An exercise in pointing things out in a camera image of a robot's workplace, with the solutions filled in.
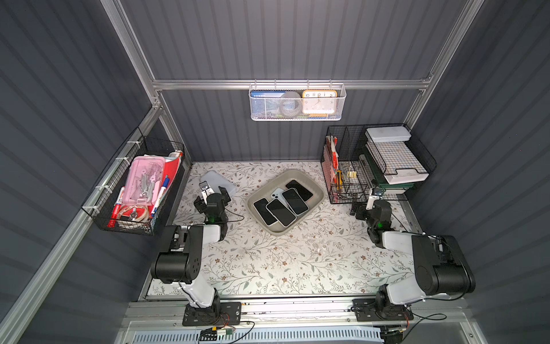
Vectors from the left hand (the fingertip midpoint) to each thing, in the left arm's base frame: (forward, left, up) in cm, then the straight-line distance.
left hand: (212, 191), depth 92 cm
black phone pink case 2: (0, -37, -9) cm, 38 cm away
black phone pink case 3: (+9, -42, -13) cm, 45 cm away
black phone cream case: (-1, -21, -11) cm, 23 cm away
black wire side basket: (-21, +22, +21) cm, 37 cm away
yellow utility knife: (+16, -61, -12) cm, 64 cm away
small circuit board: (-49, -6, -16) cm, 52 cm away
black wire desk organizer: (+22, -74, -13) cm, 78 cm away
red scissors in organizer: (+26, -59, -3) cm, 64 cm away
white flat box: (+27, -77, +10) cm, 82 cm away
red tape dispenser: (-21, +16, +16) cm, 31 cm away
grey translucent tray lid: (+17, +5, -12) cm, 21 cm away
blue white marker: (-12, +9, +18) cm, 23 cm away
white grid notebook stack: (+11, -82, +7) cm, 83 cm away
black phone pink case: (-4, -30, -11) cm, 32 cm away
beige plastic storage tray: (+14, -29, -10) cm, 34 cm away
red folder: (-3, +11, +17) cm, 20 cm away
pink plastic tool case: (-9, +17, +18) cm, 26 cm away
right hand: (-3, -70, -5) cm, 70 cm away
